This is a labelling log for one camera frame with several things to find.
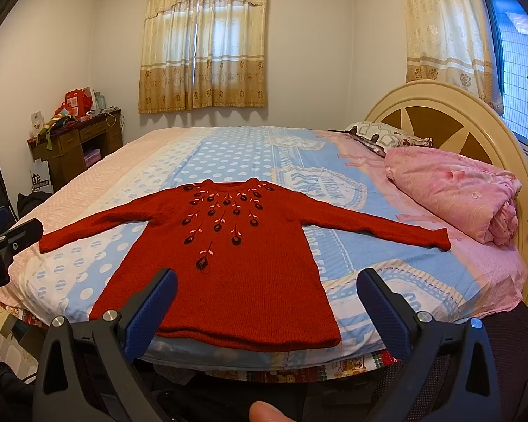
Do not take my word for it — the pink folded quilt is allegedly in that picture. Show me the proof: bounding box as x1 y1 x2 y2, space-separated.
384 146 522 246

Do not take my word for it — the red knitted sweater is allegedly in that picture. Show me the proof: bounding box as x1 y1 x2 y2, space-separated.
40 178 451 352

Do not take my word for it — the blue polka dot bed sheet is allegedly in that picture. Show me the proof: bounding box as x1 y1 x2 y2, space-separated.
0 127 528 371

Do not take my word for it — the beige back window curtain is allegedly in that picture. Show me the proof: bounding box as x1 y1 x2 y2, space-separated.
138 0 267 114

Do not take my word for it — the white paper shopping bag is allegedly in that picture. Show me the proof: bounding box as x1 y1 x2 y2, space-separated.
30 159 54 193

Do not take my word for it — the red gift bag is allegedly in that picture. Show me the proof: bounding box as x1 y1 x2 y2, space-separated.
64 88 92 118

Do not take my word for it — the dark wooden desk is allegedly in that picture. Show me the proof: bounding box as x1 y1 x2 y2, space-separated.
28 108 123 192

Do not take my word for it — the side window with grille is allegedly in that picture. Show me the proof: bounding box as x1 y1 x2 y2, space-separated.
484 0 528 146

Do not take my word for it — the patterned white pillow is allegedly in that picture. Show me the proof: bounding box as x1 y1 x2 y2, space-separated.
344 122 433 157

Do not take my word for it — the person's right hand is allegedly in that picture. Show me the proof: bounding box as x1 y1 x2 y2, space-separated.
249 401 294 422

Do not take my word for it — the cream wooden headboard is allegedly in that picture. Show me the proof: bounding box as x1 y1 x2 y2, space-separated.
364 80 528 303

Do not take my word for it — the beige side window curtain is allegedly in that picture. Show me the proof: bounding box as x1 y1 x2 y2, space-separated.
404 0 504 114

